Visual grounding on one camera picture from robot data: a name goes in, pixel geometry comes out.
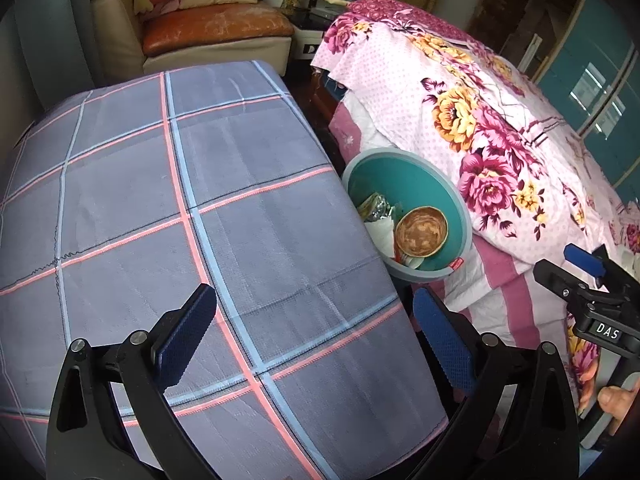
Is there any orange seat cushion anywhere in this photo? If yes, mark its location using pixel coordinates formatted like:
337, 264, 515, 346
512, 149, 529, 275
141, 2, 295, 58

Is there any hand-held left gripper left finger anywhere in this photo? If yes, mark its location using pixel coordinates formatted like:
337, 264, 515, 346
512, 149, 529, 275
45, 282, 218, 480

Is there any teal trash bin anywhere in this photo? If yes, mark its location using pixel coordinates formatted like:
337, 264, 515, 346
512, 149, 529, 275
341, 147, 472, 281

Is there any pink floral blanket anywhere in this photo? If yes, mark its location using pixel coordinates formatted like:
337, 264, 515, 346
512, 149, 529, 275
310, 0, 640, 411

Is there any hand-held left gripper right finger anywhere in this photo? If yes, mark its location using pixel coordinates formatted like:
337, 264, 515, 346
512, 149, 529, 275
412, 287, 581, 480

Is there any person's right hand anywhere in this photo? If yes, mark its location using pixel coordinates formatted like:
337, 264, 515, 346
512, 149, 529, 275
597, 386, 637, 433

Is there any dark wooden bedside cabinet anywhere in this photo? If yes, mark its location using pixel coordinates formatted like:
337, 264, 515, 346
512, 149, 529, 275
287, 67, 348, 133

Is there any brown stained paper bowl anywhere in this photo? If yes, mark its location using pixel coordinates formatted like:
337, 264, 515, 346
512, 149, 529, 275
394, 206, 449, 259

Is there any black electronic device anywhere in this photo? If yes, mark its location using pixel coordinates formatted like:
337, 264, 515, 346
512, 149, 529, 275
299, 0, 358, 11

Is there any white low cabinet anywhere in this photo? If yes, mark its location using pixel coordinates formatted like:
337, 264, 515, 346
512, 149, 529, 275
291, 10, 333, 61

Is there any teal cabinet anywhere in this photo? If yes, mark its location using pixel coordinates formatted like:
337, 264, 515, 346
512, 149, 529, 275
532, 0, 640, 201

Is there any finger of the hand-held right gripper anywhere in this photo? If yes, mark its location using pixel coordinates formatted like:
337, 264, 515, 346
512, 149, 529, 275
564, 244, 640, 291
532, 259, 592, 307

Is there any cream sofa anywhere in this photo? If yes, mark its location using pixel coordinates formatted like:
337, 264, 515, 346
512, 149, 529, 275
87, 0, 295, 81

